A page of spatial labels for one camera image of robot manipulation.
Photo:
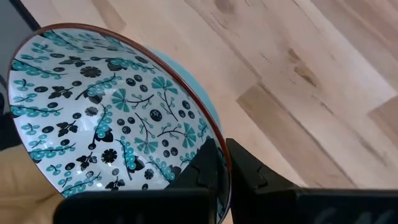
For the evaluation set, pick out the teal bowl with floral interior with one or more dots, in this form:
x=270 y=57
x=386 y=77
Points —
x=93 y=109

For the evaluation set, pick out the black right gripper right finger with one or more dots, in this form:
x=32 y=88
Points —
x=295 y=207

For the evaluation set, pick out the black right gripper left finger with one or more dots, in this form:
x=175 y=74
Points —
x=140 y=207

